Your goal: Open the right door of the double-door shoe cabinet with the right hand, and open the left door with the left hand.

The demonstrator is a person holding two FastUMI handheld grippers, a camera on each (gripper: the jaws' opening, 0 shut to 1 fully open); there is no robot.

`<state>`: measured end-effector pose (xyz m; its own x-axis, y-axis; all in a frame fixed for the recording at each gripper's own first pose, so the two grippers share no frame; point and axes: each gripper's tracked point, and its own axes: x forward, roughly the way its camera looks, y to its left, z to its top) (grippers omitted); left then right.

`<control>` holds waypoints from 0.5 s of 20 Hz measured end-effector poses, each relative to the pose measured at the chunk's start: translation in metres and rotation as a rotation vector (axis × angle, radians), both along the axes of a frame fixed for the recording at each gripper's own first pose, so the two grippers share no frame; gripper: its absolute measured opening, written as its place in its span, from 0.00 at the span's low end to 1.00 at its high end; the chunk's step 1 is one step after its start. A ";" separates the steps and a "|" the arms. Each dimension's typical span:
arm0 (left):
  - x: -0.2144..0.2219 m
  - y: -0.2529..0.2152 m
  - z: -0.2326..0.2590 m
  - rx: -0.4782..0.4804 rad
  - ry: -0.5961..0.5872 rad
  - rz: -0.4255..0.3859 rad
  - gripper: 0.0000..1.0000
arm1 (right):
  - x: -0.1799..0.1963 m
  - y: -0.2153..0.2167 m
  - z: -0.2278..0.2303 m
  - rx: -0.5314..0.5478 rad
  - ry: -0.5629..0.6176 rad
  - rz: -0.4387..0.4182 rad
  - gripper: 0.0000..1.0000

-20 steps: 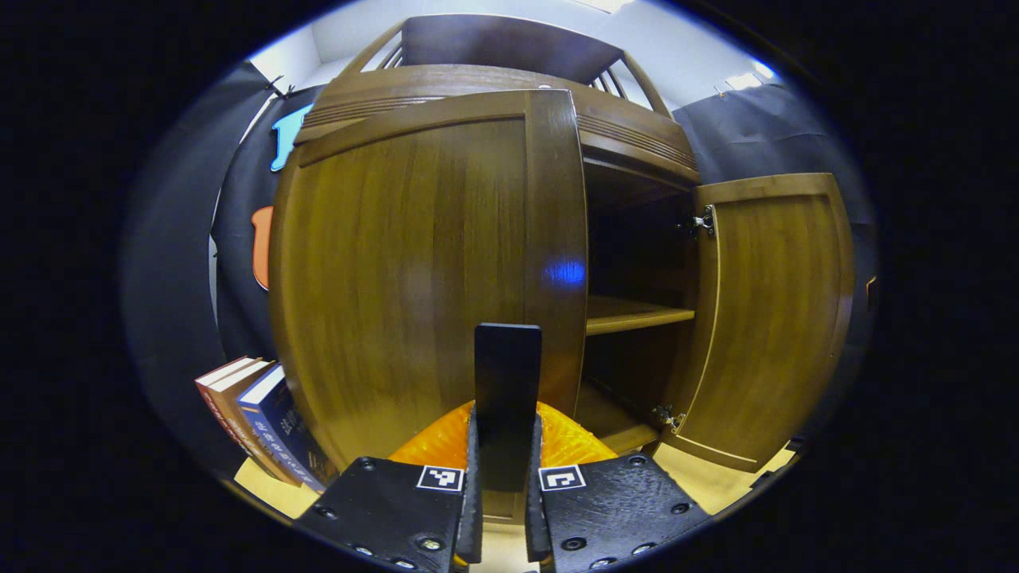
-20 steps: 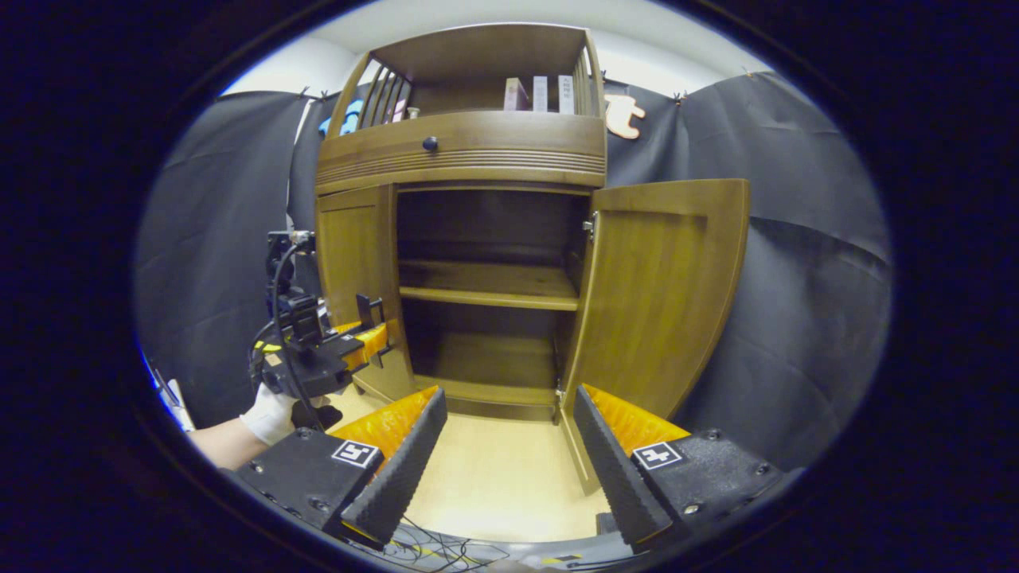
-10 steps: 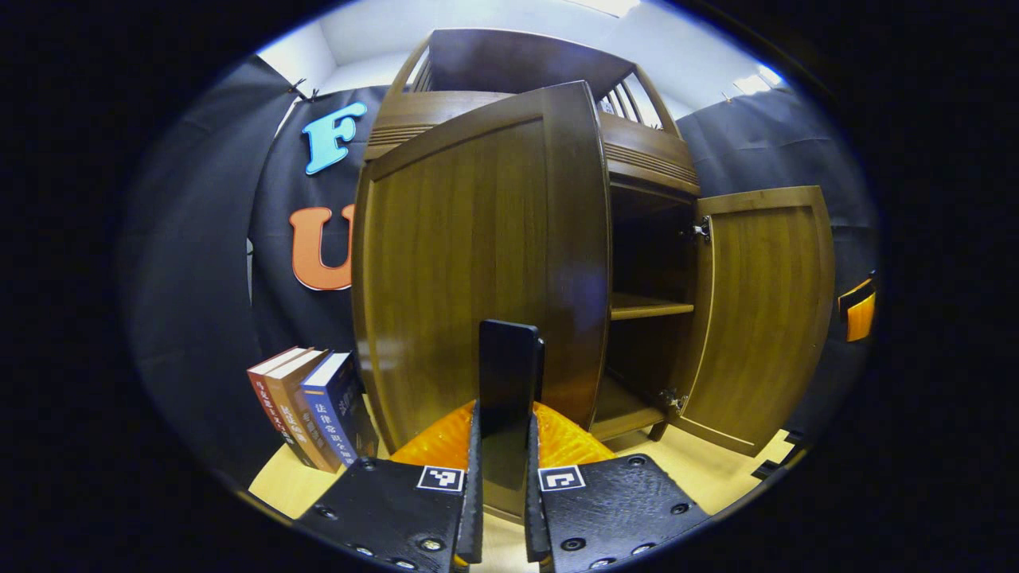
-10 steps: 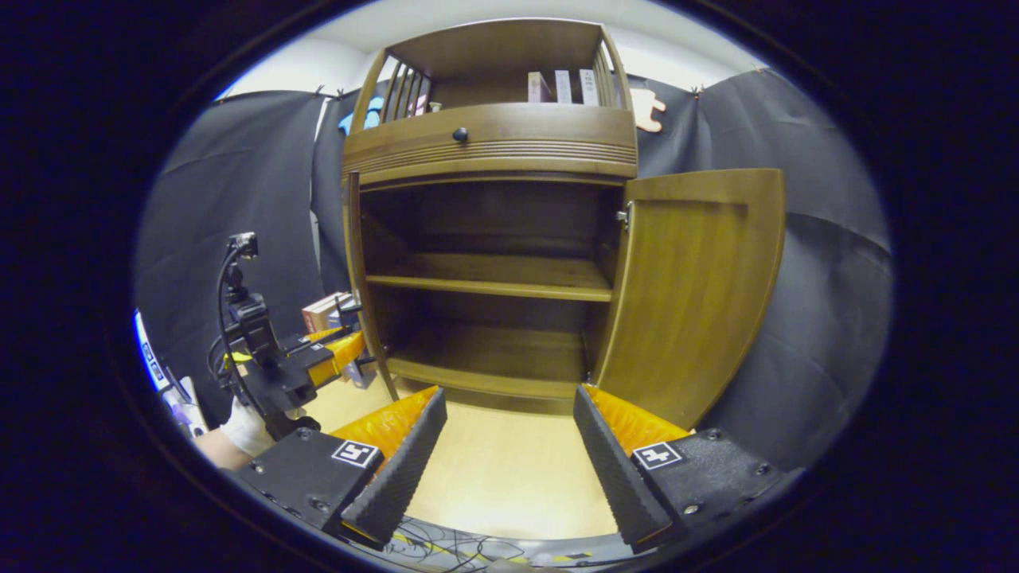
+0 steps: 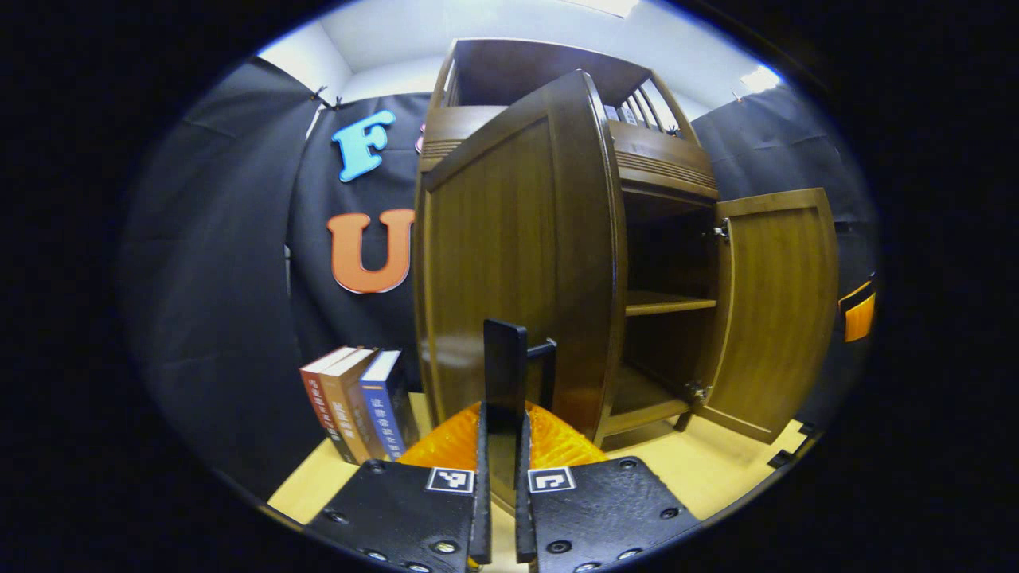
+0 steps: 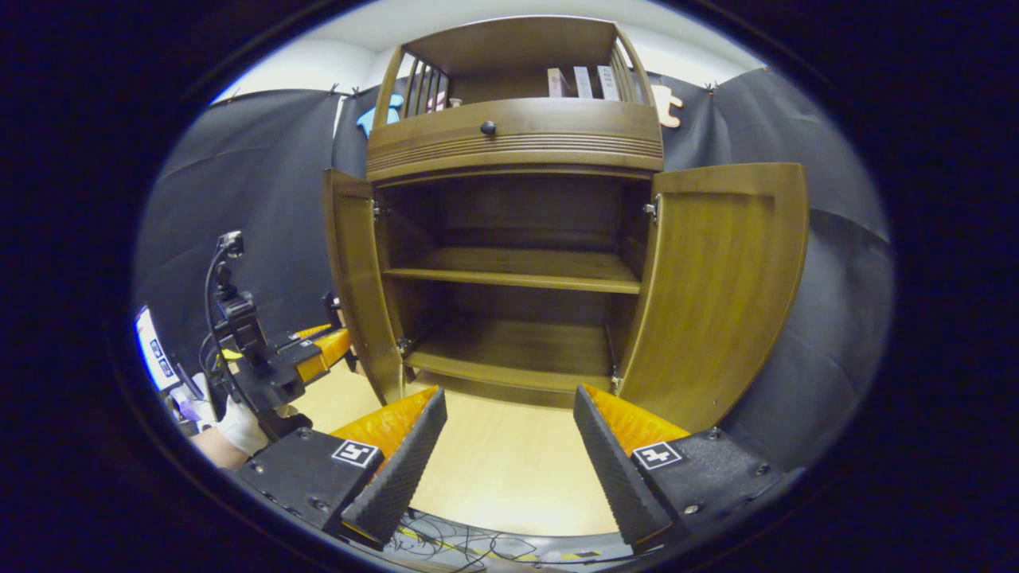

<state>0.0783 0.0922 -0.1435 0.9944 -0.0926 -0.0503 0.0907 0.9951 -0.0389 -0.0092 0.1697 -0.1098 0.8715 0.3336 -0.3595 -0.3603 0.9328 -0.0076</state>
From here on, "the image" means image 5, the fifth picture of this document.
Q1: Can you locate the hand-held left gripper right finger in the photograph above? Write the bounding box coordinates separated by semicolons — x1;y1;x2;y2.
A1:
513;400;703;573

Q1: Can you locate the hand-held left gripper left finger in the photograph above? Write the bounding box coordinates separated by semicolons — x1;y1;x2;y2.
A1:
303;400;493;573

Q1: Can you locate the wooden shoe cabinet door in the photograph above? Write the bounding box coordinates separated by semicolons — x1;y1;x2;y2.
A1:
693;188;841;445
412;69;630;514

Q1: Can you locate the black door handle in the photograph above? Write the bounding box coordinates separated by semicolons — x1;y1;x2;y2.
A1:
482;318;558;510

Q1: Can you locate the wooden double-door shoe cabinet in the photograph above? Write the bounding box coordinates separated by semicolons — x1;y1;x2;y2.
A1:
412;37;841;514

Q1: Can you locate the wooden inner cabinet shelf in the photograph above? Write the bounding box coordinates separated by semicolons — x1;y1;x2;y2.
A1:
625;290;717;318

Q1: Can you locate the blue thick book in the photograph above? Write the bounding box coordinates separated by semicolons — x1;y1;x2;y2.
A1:
359;349;420;462

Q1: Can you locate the brown thick book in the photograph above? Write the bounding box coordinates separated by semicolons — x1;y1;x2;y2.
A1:
320;349;391;464

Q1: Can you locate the small ceiling light panel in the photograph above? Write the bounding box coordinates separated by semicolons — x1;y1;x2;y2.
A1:
740;65;783;93

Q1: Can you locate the black backdrop cloth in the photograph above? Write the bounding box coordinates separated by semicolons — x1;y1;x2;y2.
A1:
115;57;880;502

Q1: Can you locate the long ceiling light panel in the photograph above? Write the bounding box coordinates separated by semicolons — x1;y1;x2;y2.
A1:
557;0;642;18

